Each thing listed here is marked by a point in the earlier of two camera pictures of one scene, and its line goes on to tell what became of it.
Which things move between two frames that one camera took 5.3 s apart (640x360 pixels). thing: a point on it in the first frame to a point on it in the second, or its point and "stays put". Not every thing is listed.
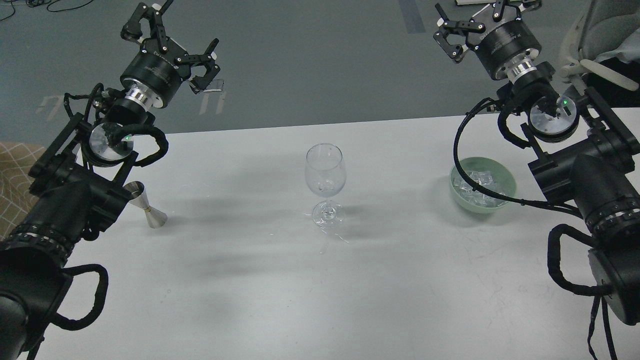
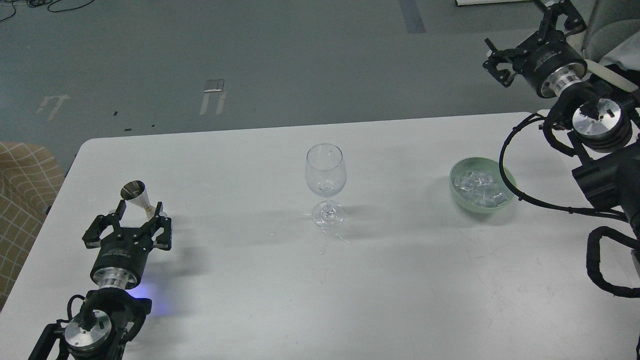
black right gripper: x=497 y=45 to x=548 y=62
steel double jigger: x=156 y=218 stays put
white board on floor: x=470 y=2 stays put
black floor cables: x=36 y=3 stays put
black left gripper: x=154 y=66 to x=121 y=256
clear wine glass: x=325 y=173 stays put
